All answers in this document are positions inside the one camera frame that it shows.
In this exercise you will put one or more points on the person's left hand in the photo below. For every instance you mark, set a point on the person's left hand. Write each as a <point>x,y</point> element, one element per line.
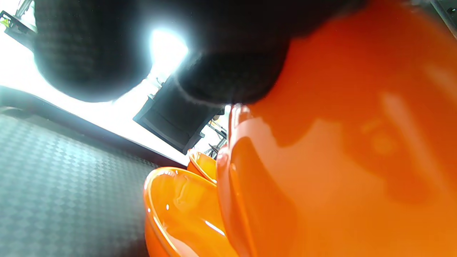
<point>93,53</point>

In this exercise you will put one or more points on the black office chair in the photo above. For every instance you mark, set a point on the black office chair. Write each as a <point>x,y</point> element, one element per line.
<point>171,117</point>

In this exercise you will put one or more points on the dark brown serving tray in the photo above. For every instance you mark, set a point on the dark brown serving tray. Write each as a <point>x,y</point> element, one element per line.
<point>53,178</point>

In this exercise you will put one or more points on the orange plastic bowl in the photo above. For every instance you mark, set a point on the orange plastic bowl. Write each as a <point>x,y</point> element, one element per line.
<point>339,160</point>
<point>178,207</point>
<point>203,166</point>

